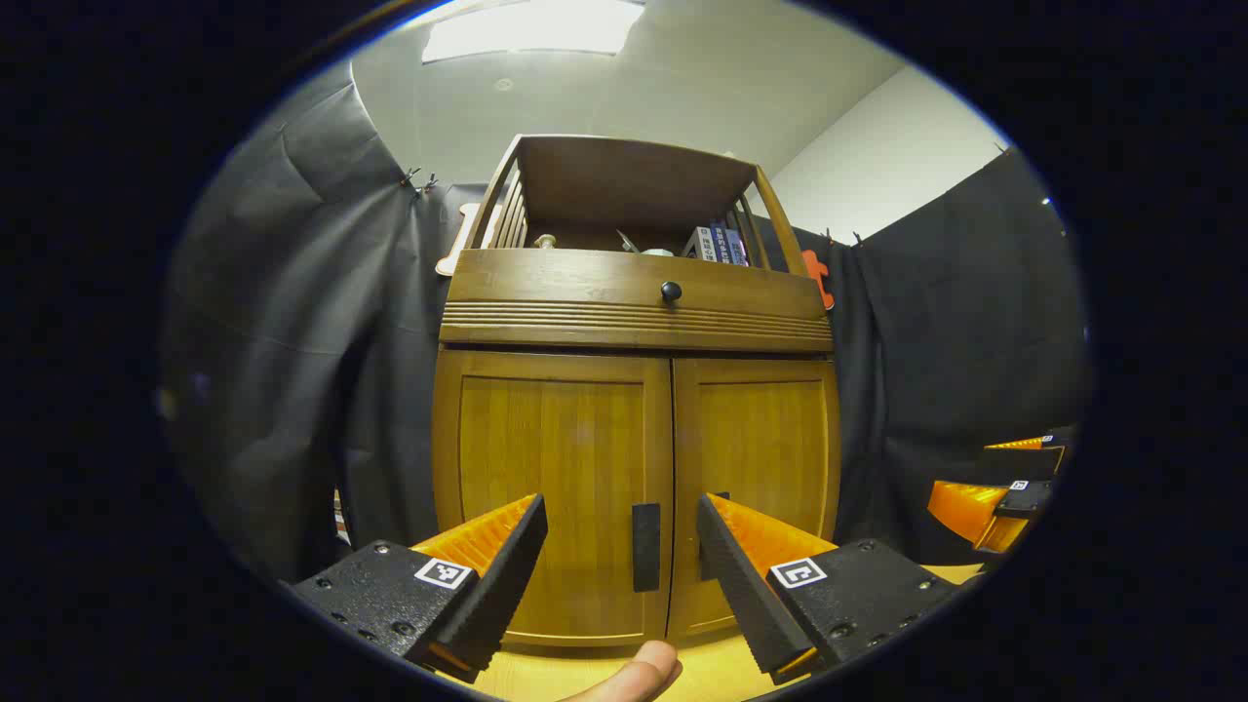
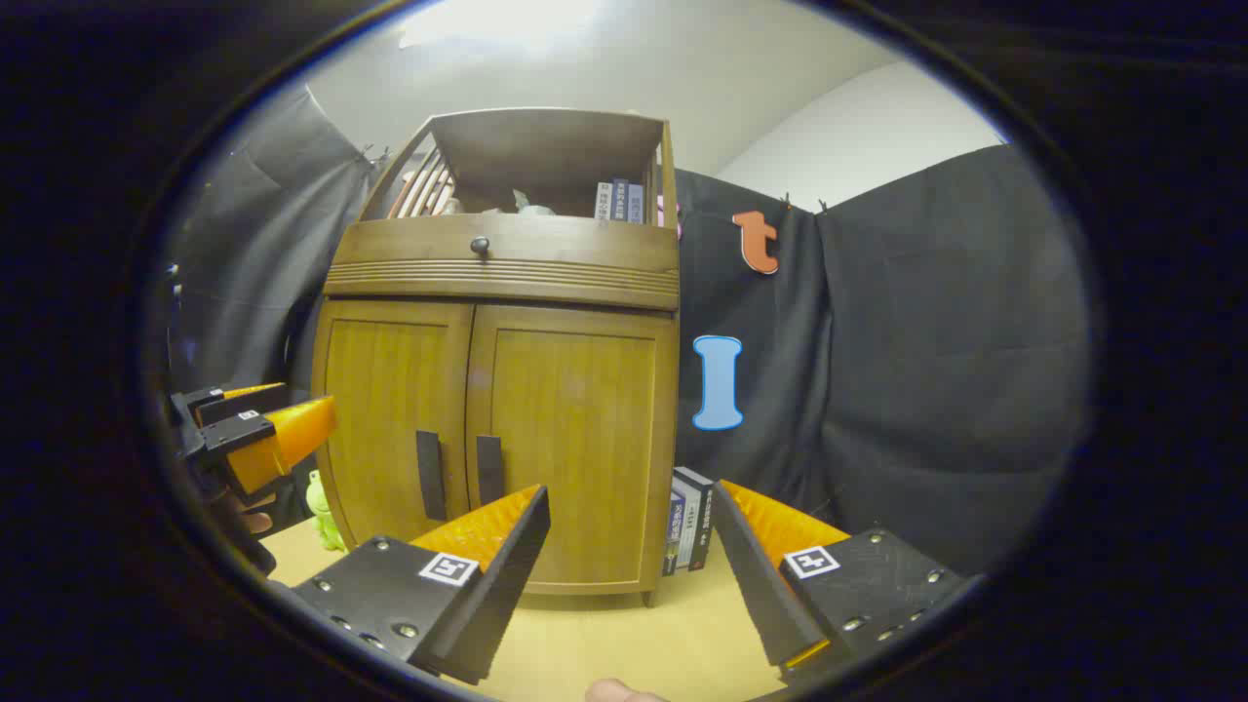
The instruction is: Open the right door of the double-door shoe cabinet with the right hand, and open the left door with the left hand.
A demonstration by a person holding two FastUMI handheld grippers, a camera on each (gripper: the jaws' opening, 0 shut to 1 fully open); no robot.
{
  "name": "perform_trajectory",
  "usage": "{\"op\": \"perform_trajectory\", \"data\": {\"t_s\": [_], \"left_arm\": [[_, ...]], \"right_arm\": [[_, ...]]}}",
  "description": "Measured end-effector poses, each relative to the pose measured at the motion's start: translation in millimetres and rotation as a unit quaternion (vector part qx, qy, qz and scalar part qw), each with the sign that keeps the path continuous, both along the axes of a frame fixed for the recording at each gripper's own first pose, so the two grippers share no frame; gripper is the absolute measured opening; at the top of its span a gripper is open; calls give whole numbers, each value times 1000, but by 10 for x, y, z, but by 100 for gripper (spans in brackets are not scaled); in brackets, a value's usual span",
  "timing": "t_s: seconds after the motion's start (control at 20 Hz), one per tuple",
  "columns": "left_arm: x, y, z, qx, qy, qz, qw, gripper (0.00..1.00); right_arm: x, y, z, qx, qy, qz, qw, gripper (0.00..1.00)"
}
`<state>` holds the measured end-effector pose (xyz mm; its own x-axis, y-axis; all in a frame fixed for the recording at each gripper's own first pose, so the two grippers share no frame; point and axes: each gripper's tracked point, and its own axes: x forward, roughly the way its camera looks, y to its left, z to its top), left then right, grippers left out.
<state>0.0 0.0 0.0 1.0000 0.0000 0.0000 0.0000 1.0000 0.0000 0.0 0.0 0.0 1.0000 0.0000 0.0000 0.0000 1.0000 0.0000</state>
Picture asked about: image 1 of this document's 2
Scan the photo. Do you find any wooden shoe cabinet door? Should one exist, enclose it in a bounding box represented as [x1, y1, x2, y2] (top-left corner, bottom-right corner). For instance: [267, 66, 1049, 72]
[434, 349, 674, 647]
[671, 356, 841, 640]

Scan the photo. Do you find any ceiling light panel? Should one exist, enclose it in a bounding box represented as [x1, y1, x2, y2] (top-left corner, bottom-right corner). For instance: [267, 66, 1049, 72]
[421, 0, 646, 64]

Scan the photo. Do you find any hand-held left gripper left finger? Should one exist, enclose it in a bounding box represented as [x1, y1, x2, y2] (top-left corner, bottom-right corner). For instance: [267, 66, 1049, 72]
[291, 492, 549, 683]

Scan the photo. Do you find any wooden double-door shoe cabinet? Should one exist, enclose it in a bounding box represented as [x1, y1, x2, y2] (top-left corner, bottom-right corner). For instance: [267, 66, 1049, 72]
[432, 135, 841, 649]

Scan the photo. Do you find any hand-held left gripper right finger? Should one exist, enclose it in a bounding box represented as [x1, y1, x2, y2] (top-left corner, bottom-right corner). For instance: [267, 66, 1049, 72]
[695, 492, 961, 685]

